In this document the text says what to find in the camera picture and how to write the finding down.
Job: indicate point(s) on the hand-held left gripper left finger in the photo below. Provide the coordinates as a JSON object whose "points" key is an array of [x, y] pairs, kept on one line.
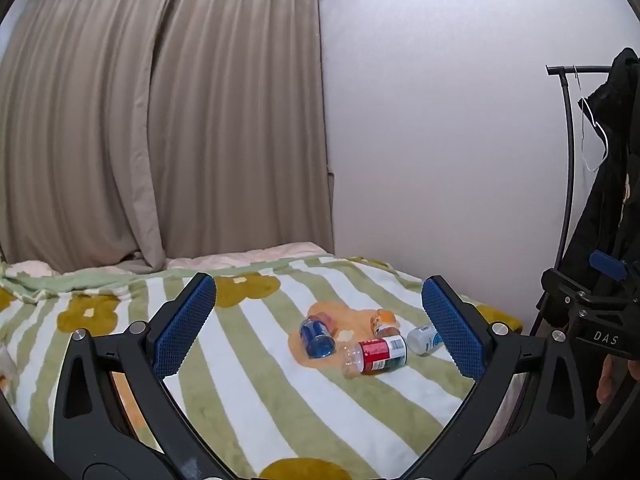
{"points": [[182, 330]]}

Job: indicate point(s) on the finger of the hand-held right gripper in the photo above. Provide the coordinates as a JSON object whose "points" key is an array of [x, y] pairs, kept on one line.
{"points": [[607, 265], [557, 295]]}

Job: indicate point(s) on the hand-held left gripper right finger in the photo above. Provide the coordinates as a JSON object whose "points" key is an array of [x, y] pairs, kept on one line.
{"points": [[452, 332]]}

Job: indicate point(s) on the person's right hand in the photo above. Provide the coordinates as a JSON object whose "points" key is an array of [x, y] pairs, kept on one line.
{"points": [[607, 382]]}

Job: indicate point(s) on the white plastic bottle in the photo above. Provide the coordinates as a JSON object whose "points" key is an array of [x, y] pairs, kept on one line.
{"points": [[422, 340]]}

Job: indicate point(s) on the black coat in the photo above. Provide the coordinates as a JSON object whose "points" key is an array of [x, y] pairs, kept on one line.
{"points": [[612, 200]]}

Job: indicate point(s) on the orange plastic bottle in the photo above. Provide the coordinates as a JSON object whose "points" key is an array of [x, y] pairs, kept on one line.
{"points": [[385, 324]]}

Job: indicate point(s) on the red label plastic bottle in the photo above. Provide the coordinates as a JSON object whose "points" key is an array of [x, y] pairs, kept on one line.
{"points": [[380, 355]]}

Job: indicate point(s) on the pink bed sheet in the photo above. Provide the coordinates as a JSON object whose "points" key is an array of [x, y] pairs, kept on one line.
{"points": [[240, 256]]}

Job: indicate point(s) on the green striped flower blanket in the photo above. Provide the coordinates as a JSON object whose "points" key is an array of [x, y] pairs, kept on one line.
{"points": [[260, 390]]}

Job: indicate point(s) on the black clothes rack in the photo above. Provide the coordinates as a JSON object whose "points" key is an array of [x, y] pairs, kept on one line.
{"points": [[569, 160]]}

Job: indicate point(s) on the blue plastic bottle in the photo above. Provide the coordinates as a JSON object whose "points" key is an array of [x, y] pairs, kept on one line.
{"points": [[316, 341]]}

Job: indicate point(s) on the beige curtain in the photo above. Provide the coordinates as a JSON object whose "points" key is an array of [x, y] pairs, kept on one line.
{"points": [[165, 120]]}

